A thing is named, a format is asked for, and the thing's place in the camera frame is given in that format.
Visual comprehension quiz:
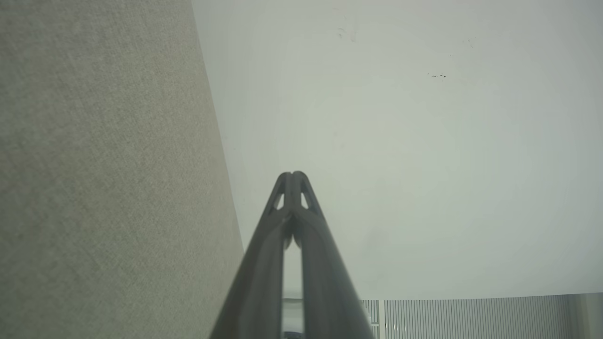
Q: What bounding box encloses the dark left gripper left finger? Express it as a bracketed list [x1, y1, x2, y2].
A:
[210, 171, 294, 339]

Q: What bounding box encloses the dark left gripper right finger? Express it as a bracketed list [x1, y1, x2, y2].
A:
[293, 171, 375, 339]

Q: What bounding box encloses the white ribbed panel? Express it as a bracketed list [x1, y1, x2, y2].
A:
[283, 292, 603, 339]

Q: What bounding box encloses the grey fabric sofa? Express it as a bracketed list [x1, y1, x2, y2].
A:
[0, 0, 245, 339]

